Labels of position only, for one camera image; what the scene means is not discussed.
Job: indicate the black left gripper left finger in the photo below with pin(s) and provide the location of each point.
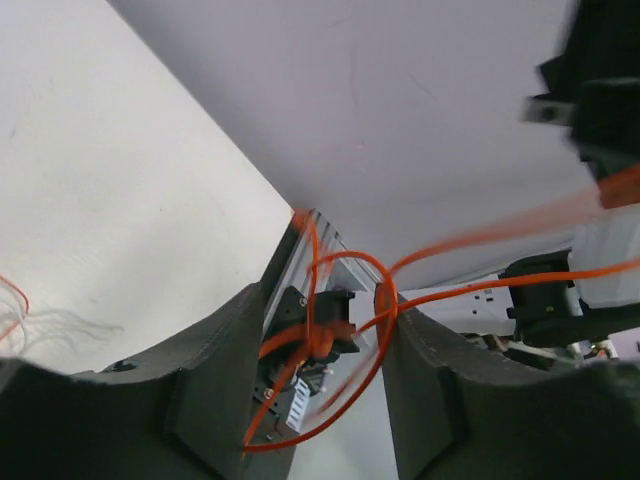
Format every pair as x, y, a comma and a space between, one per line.
178, 410

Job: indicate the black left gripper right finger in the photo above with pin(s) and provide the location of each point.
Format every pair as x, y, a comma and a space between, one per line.
458, 411

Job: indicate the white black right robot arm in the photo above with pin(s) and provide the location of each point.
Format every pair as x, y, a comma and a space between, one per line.
590, 290

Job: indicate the white slotted cable duct right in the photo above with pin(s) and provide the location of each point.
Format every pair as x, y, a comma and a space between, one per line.
298, 407

